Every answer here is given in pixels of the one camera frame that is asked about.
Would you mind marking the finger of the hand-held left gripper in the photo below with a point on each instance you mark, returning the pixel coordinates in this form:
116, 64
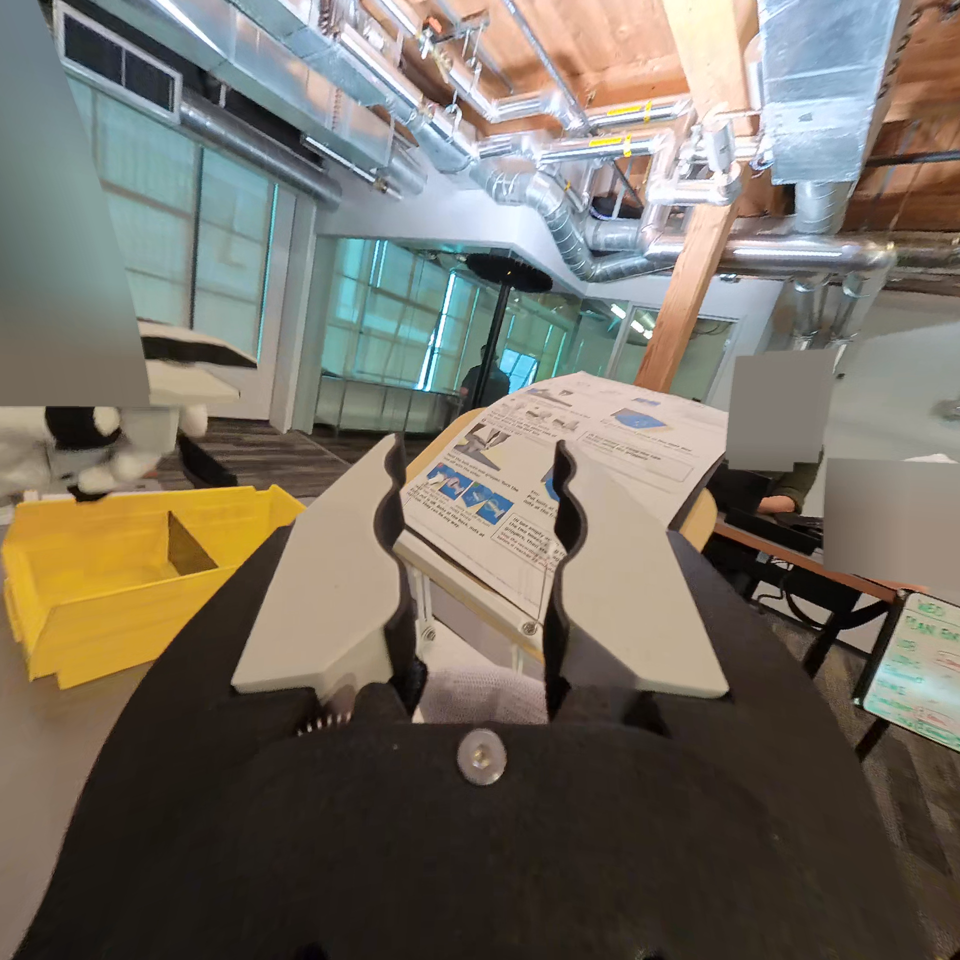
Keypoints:
195, 387
203, 348

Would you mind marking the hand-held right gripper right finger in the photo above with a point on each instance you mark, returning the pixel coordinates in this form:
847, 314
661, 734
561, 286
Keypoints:
645, 600

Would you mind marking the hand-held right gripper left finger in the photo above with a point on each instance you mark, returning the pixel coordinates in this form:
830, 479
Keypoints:
315, 600

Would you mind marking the yellow plastic bin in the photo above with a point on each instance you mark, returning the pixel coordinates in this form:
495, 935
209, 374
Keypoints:
90, 600

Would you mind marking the person's left hand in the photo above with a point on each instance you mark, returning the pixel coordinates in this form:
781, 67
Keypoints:
150, 435

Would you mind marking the wooden document stand white base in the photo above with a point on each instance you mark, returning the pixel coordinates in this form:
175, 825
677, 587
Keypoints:
495, 615

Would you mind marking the background wooden desk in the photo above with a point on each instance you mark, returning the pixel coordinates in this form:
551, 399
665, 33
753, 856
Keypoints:
810, 563

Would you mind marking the glass desk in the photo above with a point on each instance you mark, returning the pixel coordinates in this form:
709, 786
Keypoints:
383, 393

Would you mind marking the printed instruction sheet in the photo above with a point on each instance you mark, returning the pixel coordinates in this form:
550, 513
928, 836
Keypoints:
495, 450

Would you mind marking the black floor lamp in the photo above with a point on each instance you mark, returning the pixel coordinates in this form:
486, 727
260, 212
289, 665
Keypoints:
507, 278

